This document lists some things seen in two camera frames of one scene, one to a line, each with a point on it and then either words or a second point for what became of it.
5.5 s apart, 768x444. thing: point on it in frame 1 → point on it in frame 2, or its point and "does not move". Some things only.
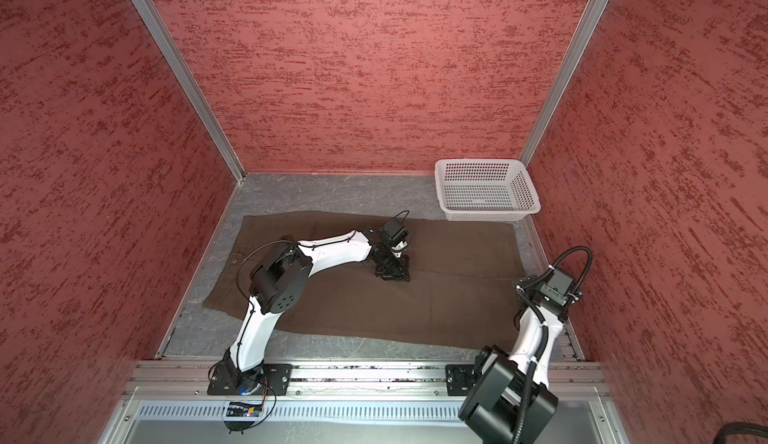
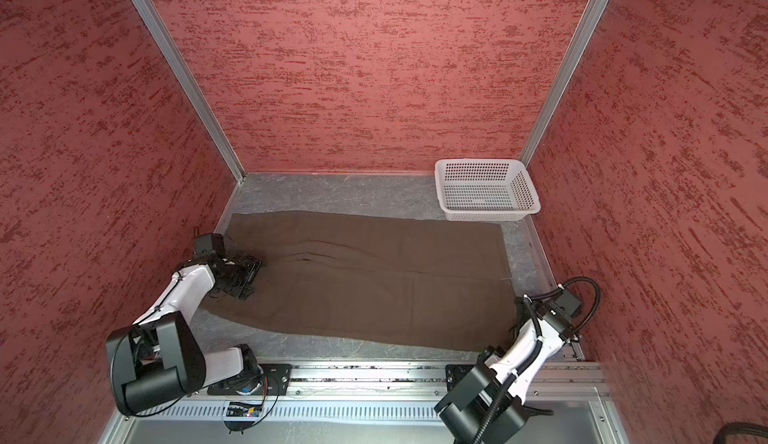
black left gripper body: (390, 266) → (239, 274)
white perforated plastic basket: (485, 189) does not move
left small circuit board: (241, 409) does not move
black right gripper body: (530, 282) → (521, 305)
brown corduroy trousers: (461, 292) does not move
